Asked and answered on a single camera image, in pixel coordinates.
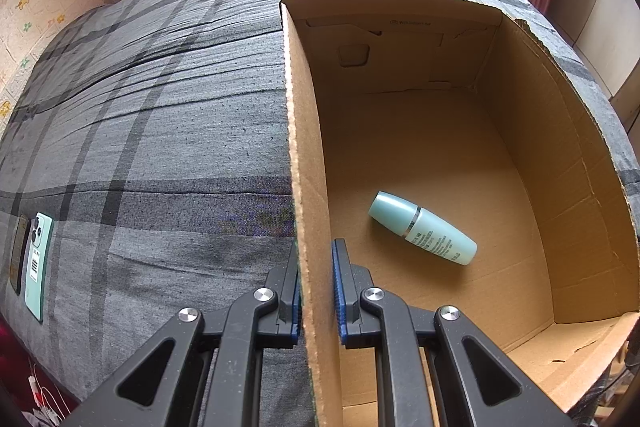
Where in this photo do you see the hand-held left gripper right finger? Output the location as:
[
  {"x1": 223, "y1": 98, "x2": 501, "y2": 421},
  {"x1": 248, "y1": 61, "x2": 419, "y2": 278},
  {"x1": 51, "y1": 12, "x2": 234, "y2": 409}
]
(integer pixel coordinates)
[{"x1": 332, "y1": 238, "x2": 576, "y2": 427}]

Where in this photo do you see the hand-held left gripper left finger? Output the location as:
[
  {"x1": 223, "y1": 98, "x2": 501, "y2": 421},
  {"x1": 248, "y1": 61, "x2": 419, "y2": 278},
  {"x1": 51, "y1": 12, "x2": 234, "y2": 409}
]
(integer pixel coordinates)
[{"x1": 62, "y1": 241, "x2": 304, "y2": 427}]

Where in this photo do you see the brown cardboard box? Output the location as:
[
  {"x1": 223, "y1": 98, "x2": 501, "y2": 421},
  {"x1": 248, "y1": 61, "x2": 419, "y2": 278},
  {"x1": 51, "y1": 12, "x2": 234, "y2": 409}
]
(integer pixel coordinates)
[{"x1": 279, "y1": 0, "x2": 640, "y2": 427}]

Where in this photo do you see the teal lotion bottle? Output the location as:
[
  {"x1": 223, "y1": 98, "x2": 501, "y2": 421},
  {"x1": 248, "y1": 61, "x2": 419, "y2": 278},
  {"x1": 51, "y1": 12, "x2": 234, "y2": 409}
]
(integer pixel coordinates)
[{"x1": 368, "y1": 191, "x2": 478, "y2": 267}]

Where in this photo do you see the grey plaid blanket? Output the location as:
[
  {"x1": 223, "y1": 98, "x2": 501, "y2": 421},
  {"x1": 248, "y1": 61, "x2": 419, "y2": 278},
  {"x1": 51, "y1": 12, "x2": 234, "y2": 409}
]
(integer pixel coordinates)
[{"x1": 0, "y1": 0, "x2": 640, "y2": 427}]

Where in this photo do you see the mint green smartphone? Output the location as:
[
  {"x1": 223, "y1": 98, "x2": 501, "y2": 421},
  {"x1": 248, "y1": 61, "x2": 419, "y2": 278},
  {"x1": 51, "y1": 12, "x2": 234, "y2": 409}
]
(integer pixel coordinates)
[{"x1": 24, "y1": 213, "x2": 54, "y2": 322}]

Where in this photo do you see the dark smartphone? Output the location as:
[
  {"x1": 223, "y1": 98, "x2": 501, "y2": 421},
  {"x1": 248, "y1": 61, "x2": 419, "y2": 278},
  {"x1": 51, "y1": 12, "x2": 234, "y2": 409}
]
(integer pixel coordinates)
[{"x1": 9, "y1": 214, "x2": 32, "y2": 295}]

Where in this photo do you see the beige wardrobe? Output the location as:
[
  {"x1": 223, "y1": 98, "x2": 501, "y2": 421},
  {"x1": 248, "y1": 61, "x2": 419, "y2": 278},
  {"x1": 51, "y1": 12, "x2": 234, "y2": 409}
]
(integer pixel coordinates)
[{"x1": 545, "y1": 0, "x2": 640, "y2": 98}]

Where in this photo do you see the white cable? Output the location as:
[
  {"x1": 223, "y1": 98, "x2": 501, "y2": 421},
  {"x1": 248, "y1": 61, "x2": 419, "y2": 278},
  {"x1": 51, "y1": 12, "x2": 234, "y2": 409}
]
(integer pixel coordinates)
[{"x1": 27, "y1": 374, "x2": 68, "y2": 424}]

